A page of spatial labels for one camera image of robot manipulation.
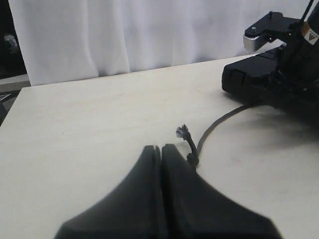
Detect black braided rope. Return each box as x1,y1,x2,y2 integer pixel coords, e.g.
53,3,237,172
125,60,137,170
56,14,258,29
175,104,262,172

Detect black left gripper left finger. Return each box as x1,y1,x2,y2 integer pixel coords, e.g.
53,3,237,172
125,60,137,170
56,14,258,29
55,145,167,239

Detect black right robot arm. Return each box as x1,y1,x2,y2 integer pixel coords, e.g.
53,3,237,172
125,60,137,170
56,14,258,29
275,4,319,100

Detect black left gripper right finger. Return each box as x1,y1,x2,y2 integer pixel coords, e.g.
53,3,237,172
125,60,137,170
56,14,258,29
161,144,282,239

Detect white backdrop curtain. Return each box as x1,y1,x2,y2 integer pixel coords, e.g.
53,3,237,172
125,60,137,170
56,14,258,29
9,0,308,86

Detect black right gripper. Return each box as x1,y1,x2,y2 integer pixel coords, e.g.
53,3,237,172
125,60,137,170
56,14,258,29
268,37,319,100

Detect black plastic carry case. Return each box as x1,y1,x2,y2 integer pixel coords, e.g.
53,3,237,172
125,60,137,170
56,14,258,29
221,47,319,120

